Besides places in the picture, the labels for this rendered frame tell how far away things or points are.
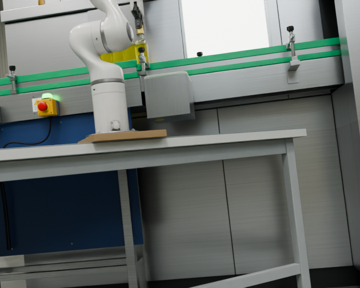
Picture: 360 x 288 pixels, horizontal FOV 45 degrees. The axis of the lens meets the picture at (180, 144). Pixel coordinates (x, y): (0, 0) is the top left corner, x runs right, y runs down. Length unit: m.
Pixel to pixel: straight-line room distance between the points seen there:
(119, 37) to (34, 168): 0.53
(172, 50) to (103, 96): 0.76
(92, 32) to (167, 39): 0.70
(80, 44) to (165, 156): 0.50
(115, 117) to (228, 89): 0.63
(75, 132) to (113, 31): 0.60
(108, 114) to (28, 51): 1.03
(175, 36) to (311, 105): 0.75
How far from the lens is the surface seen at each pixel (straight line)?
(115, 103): 1.52
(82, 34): 1.61
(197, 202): 2.15
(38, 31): 2.47
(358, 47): 1.88
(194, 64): 2.01
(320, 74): 2.00
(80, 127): 1.98
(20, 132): 2.09
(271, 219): 2.16
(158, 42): 2.22
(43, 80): 2.07
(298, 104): 2.18
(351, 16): 1.91
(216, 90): 1.96
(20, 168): 1.45
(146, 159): 1.54
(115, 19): 1.58
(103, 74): 1.54
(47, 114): 1.94
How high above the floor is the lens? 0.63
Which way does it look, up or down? 4 degrees up
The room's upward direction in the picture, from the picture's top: 6 degrees counter-clockwise
